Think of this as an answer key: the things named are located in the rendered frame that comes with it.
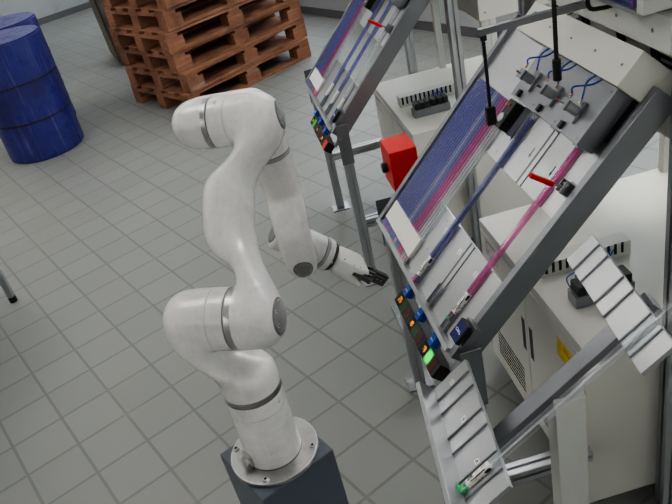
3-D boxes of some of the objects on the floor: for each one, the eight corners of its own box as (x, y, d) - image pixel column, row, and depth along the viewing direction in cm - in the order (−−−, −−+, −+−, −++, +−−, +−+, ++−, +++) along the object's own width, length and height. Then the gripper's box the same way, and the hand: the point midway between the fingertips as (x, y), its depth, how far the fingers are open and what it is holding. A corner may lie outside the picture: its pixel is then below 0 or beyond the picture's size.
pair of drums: (65, 105, 652) (23, 6, 606) (113, 133, 563) (68, 19, 517) (-16, 137, 621) (-67, 36, 575) (22, 172, 532) (-35, 55, 486)
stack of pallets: (249, 46, 691) (220, -60, 641) (316, 53, 630) (290, -64, 580) (131, 102, 620) (88, -12, 570) (194, 116, 558) (152, -11, 508)
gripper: (340, 257, 176) (400, 284, 184) (328, 228, 189) (385, 255, 196) (324, 281, 179) (384, 307, 186) (313, 251, 191) (370, 276, 199)
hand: (379, 277), depth 190 cm, fingers closed
